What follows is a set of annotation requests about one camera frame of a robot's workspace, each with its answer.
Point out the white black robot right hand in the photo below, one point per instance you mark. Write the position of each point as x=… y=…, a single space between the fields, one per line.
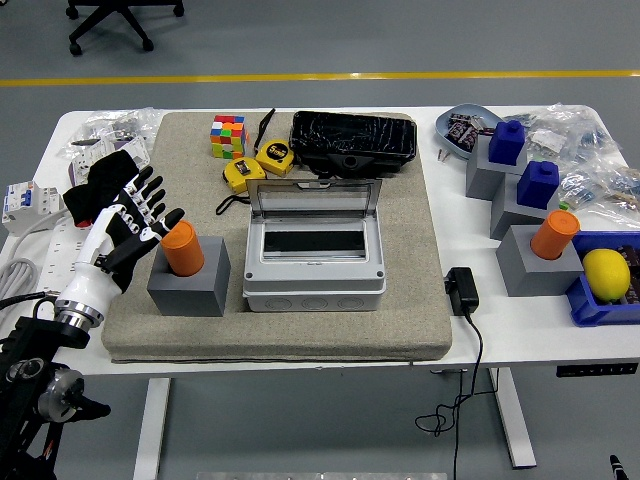
x=619 y=469

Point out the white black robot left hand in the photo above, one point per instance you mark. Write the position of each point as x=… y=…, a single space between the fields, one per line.
x=90 y=280

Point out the orange cylinder battery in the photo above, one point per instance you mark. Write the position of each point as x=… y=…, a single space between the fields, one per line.
x=182 y=250
x=554 y=235

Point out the grey junction box clear lid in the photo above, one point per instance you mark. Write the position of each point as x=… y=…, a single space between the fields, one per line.
x=315 y=290

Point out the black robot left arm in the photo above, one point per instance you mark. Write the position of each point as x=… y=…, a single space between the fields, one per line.
x=45 y=332

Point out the white power strip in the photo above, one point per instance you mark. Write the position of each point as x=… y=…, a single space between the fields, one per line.
x=62 y=250

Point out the white circuit breaker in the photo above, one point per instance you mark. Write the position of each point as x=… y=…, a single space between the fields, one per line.
x=22 y=207

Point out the black table control panel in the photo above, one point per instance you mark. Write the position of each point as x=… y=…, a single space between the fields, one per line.
x=595 y=370

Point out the black cloth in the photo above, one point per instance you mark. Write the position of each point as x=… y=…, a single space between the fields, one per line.
x=107 y=175

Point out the grey block with round hole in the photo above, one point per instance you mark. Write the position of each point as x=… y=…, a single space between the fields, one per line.
x=530 y=277
x=200 y=295

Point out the white table leg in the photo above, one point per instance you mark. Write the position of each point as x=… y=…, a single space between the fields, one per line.
x=150 y=430
x=515 y=425

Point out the clear bags of hardware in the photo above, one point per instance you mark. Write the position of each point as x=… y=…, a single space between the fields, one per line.
x=115 y=125

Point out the blue storage bin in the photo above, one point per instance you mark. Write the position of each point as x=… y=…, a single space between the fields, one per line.
x=585 y=305

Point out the yellow tape measure small window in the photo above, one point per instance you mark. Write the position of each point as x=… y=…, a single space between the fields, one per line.
x=242 y=175

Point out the yellow lemon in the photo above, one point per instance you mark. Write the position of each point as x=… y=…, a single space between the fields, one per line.
x=606 y=275

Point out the large colourful puzzle cube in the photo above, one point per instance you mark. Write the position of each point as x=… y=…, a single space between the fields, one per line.
x=228 y=137

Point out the grey-brown mat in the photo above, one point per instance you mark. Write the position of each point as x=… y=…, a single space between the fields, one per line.
x=300 y=335

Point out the yellow tape measure black label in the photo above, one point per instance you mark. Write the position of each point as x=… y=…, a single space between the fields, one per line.
x=274 y=156

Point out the black power adapter plug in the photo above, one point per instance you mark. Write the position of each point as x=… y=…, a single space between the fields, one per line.
x=462 y=292

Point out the black office chair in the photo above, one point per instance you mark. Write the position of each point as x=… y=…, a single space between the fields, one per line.
x=115 y=20

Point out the grey holder block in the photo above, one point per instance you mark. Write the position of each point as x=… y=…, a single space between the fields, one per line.
x=510 y=217
x=482 y=177

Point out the blue plastic block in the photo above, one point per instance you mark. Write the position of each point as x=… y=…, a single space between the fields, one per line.
x=506 y=142
x=537 y=185

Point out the black plastic case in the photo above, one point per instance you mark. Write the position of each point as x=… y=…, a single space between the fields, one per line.
x=352 y=134

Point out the clear bags of small parts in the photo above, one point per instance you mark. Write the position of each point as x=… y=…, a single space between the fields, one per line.
x=590 y=145

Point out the small metal pins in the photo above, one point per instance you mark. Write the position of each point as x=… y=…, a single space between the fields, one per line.
x=441 y=155

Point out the dark wrapped candy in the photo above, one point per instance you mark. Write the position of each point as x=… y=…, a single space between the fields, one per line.
x=460 y=135
x=462 y=119

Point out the blue-grey bowl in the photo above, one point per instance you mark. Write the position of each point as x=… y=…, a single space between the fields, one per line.
x=467 y=111

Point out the white wall socket pack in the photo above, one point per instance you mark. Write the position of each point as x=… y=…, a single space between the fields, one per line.
x=82 y=162

